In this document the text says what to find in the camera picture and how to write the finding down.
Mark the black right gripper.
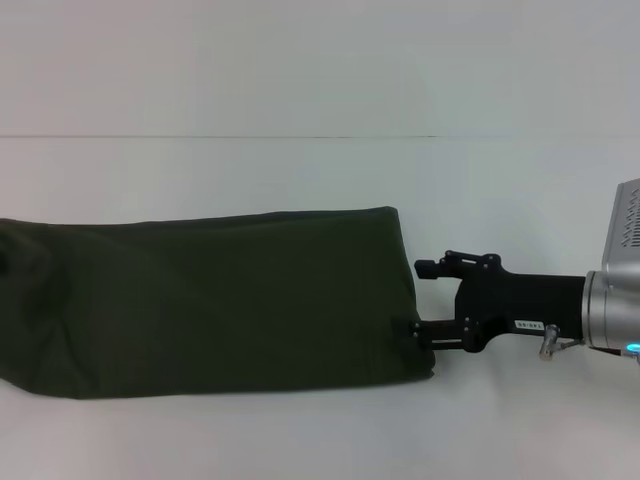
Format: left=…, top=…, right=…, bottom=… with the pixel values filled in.
left=392, top=249, right=590, bottom=355

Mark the dark green t-shirt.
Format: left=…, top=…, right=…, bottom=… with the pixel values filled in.
left=0, top=204, right=437, bottom=402

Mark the silver right wrist cable plug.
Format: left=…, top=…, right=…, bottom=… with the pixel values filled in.
left=537, top=323, right=564, bottom=362

